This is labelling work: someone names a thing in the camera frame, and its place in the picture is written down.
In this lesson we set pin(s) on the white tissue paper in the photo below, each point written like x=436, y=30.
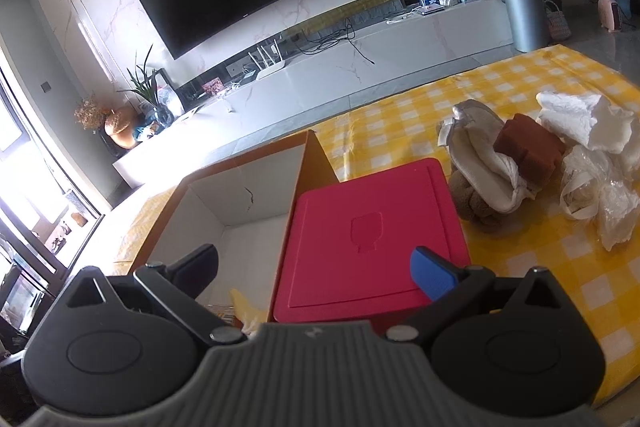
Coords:
x=590, y=120

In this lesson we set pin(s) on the aloe plant in vase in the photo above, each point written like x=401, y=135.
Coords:
x=144, y=85

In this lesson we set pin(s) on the grey metal trash can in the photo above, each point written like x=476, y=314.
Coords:
x=529, y=24

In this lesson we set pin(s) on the orange cardboard box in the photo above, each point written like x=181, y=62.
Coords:
x=244, y=207

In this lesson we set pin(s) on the white wifi router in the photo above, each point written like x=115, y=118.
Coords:
x=266, y=63

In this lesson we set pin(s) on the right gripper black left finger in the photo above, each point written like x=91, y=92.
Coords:
x=174, y=288

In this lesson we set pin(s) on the brown sponge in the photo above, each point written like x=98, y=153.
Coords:
x=536, y=151

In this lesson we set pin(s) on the brown plush towel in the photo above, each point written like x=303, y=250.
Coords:
x=470, y=206

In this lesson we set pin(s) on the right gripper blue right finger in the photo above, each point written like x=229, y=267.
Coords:
x=452, y=292

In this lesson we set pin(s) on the woven handbag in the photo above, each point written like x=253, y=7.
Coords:
x=557, y=22

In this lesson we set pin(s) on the white grey cloth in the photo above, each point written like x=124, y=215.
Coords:
x=469, y=135

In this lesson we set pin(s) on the orange round vase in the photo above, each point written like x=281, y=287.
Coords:
x=119, y=126

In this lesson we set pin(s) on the clear plastic bag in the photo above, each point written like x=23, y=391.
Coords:
x=595, y=188

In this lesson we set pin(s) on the white tv console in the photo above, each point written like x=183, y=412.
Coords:
x=382, y=60

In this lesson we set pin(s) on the pink small heater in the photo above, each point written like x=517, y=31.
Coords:
x=610, y=15

